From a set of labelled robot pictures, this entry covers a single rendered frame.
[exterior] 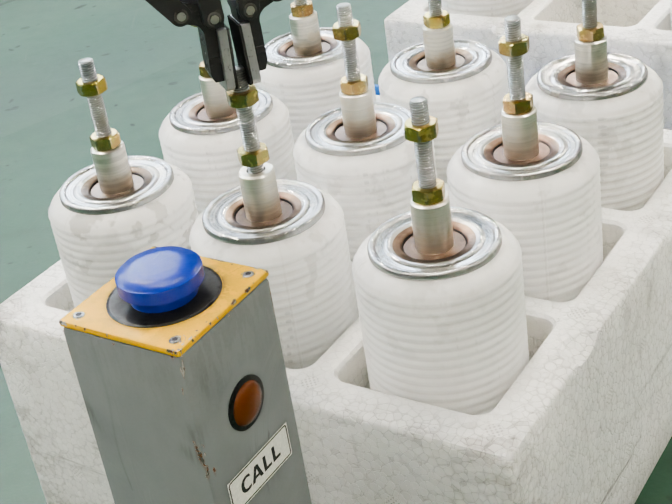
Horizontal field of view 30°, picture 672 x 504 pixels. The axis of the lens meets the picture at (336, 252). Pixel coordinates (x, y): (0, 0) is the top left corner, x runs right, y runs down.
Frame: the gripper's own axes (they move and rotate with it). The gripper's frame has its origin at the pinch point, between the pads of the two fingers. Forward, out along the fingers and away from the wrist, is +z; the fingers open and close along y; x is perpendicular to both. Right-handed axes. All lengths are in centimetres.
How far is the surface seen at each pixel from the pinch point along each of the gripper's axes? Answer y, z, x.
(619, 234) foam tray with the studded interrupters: 23.1, 18.4, -2.8
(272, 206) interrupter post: 0.3, 9.7, -1.1
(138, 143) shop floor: 4, 35, 72
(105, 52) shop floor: 7, 35, 106
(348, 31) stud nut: 9.2, 3.0, 6.2
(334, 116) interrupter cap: 8.5, 10.1, 9.8
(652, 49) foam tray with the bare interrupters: 42, 18, 22
